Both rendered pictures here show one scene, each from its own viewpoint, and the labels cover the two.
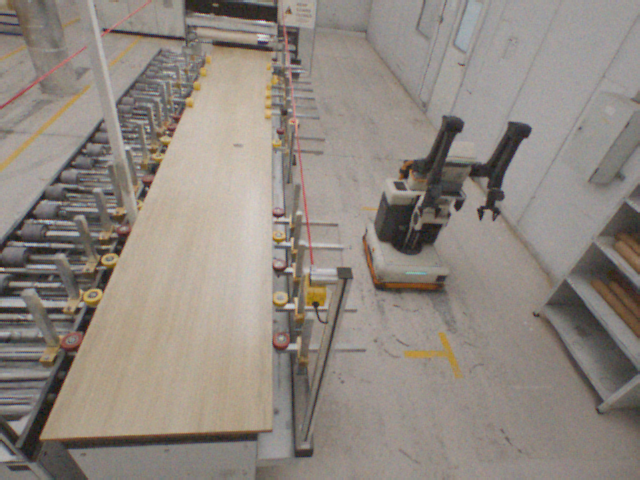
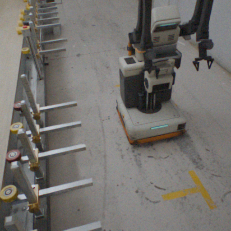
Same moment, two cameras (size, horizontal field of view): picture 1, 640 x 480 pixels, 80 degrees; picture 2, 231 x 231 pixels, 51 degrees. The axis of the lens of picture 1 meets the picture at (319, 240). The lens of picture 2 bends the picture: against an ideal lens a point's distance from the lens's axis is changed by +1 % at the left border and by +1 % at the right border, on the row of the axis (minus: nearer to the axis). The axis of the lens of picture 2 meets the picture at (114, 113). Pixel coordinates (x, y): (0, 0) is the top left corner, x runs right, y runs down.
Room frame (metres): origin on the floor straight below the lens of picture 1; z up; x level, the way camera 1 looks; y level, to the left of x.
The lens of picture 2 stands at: (0.59, -0.42, 1.93)
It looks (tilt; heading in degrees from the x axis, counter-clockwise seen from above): 39 degrees down; 1
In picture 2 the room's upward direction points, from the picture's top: 4 degrees counter-clockwise
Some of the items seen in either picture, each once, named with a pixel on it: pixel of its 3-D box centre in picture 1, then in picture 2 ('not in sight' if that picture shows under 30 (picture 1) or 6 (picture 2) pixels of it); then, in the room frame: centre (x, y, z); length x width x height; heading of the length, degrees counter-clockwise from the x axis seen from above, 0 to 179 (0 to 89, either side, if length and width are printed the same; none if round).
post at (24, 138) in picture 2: (298, 273); (33, 159); (1.51, 0.09, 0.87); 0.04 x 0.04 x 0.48; 12
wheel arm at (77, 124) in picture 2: (309, 246); (49, 130); (1.81, 0.06, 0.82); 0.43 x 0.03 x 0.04; 102
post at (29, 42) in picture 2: (290, 157); (34, 58); (2.72, 0.34, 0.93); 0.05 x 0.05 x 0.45; 12
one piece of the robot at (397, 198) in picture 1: (413, 210); (146, 77); (2.79, -0.76, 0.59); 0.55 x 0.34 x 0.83; 101
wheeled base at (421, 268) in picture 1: (403, 254); (148, 113); (2.70, -0.78, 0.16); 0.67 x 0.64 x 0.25; 11
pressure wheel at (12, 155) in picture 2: (278, 269); (15, 160); (1.53, 0.20, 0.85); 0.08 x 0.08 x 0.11
